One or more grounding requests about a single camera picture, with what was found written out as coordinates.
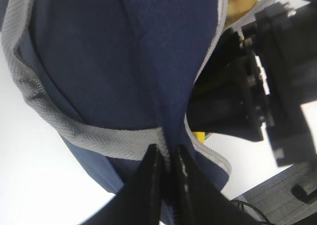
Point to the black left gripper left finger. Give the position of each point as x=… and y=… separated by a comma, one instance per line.
x=139, y=201

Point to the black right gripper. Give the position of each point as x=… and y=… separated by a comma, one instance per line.
x=285, y=40

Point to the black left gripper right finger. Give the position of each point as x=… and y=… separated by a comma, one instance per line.
x=198, y=201

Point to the yellow banana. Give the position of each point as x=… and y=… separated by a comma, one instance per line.
x=200, y=136

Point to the halved mango fruit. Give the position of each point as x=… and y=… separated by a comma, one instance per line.
x=237, y=9

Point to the navy blue lunch bag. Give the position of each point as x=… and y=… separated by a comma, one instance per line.
x=113, y=77

